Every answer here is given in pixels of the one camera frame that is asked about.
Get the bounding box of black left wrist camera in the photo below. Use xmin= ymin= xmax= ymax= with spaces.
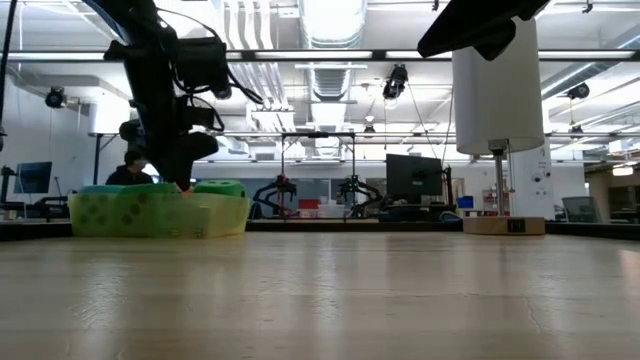
xmin=172 ymin=35 xmax=235 ymax=100

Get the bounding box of large green foam die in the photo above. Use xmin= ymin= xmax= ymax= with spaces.
xmin=118 ymin=182 xmax=182 ymax=236
xmin=193 ymin=179 xmax=248 ymax=198

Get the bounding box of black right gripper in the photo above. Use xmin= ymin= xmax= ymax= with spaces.
xmin=417 ymin=0 xmax=551 ymax=62

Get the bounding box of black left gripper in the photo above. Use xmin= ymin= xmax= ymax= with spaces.
xmin=103 ymin=38 xmax=221 ymax=193

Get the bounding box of large background computer monitor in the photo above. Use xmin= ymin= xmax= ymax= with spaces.
xmin=384 ymin=153 xmax=444 ymax=197

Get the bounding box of small background computer monitor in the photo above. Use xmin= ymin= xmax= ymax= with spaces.
xmin=13 ymin=160 xmax=54 ymax=195

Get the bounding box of yellow translucent plastic bin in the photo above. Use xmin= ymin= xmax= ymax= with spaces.
xmin=68 ymin=191 xmax=251 ymax=240

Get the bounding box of person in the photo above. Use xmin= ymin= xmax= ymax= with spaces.
xmin=104 ymin=149 xmax=155 ymax=187

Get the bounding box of black background table stand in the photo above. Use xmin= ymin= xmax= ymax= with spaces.
xmin=88 ymin=132 xmax=121 ymax=186

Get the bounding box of black background rig frame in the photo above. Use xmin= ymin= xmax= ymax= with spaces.
xmin=279 ymin=130 xmax=357 ymax=221

